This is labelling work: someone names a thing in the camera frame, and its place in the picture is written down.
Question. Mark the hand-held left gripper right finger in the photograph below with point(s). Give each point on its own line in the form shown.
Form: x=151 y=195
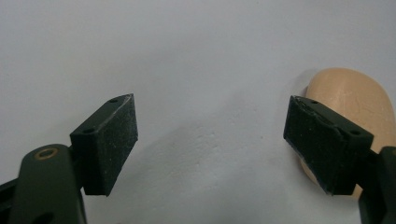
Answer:
x=323 y=146

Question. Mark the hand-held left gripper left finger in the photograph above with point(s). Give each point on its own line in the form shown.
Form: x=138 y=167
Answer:
x=104 y=146

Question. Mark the tan oval potato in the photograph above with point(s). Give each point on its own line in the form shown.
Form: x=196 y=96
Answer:
x=351 y=93

